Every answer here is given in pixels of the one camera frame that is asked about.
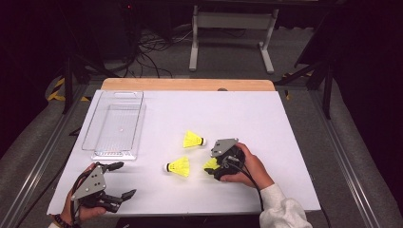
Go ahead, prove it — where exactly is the tangle of black floor cables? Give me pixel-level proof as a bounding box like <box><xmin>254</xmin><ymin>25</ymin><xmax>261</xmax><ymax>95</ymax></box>
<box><xmin>126</xmin><ymin>28</ymin><xmax>194</xmax><ymax>79</ymax></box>

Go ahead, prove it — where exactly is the yellow black floor tape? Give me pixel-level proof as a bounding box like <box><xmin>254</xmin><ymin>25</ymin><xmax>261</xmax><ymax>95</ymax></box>
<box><xmin>47</xmin><ymin>77</ymin><xmax>91</xmax><ymax>103</ymax></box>

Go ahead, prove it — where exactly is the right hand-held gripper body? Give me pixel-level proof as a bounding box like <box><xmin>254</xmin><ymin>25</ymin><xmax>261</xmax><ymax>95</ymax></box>
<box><xmin>209</xmin><ymin>137</ymin><xmax>247</xmax><ymax>182</ymax></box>

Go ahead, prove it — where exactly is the clear plastic storage bin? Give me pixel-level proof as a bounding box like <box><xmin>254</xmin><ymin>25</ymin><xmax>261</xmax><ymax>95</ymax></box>
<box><xmin>81</xmin><ymin>89</ymin><xmax>147</xmax><ymax>162</ymax></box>

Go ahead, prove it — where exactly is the person's left hand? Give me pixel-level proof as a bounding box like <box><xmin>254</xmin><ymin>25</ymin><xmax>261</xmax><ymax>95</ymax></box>
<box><xmin>59</xmin><ymin>161</ymin><xmax>107</xmax><ymax>223</ymax></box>

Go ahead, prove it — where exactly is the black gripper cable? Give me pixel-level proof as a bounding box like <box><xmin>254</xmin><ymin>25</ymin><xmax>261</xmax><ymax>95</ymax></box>
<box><xmin>69</xmin><ymin>169</ymin><xmax>98</xmax><ymax>227</ymax></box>
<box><xmin>225</xmin><ymin>158</ymin><xmax>264</xmax><ymax>212</ymax></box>

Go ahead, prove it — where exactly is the dark beaded bracelet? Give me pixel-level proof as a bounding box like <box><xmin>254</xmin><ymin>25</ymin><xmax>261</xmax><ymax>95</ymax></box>
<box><xmin>51</xmin><ymin>214</ymin><xmax>73</xmax><ymax>228</ymax></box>

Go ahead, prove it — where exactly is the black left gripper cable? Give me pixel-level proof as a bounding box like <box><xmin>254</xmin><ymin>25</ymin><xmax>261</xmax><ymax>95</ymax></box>
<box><xmin>69</xmin><ymin>169</ymin><xmax>98</xmax><ymax>227</ymax></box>

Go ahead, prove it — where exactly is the aluminium floor rail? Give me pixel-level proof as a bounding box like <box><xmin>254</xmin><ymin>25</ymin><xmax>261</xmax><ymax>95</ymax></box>
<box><xmin>0</xmin><ymin>84</ymin><xmax>93</xmax><ymax>228</ymax></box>
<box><xmin>308</xmin><ymin>89</ymin><xmax>381</xmax><ymax>228</ymax></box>

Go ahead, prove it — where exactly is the white metal stand frame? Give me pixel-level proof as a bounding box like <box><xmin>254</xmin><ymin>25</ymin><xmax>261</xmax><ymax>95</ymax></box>
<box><xmin>188</xmin><ymin>4</ymin><xmax>279</xmax><ymax>75</ymax></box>

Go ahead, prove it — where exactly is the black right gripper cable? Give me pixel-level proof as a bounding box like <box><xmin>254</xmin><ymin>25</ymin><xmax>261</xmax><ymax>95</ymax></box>
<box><xmin>225</xmin><ymin>158</ymin><xmax>264</xmax><ymax>212</ymax></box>

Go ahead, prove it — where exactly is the yellow plastic shuttlecock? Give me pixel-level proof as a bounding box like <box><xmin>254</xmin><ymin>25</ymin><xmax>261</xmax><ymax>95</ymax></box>
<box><xmin>202</xmin><ymin>157</ymin><xmax>221</xmax><ymax>171</ymax></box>
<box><xmin>182</xmin><ymin>129</ymin><xmax>207</xmax><ymax>149</ymax></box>
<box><xmin>163</xmin><ymin>156</ymin><xmax>191</xmax><ymax>179</ymax></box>

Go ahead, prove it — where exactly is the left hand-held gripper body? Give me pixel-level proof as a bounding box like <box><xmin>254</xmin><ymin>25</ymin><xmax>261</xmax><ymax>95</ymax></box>
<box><xmin>70</xmin><ymin>162</ymin><xmax>124</xmax><ymax>214</ymax></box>

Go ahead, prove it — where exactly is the person's right hand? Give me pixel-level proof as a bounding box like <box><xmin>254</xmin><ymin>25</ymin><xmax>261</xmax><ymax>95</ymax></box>
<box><xmin>220</xmin><ymin>142</ymin><xmax>276</xmax><ymax>191</ymax></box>

